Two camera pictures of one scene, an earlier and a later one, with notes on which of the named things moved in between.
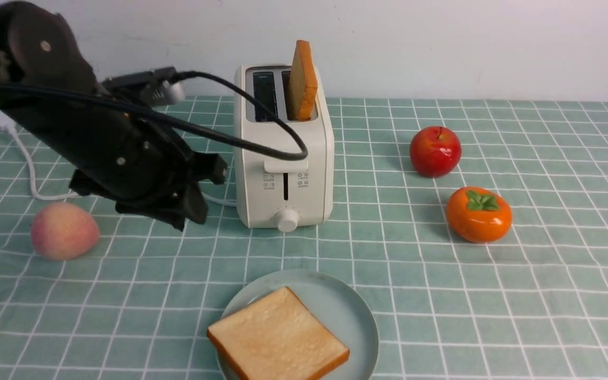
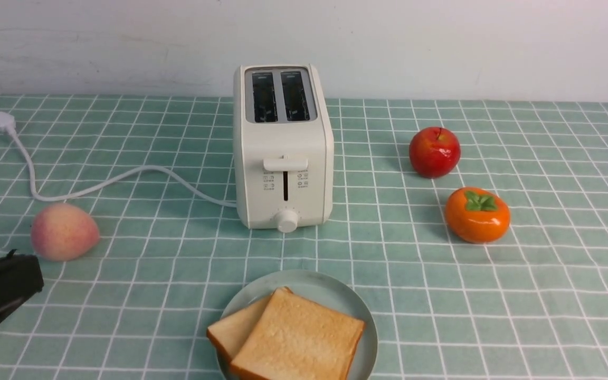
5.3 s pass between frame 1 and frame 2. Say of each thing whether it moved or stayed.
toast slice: moved
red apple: stayed
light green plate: stayed
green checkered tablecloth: stayed
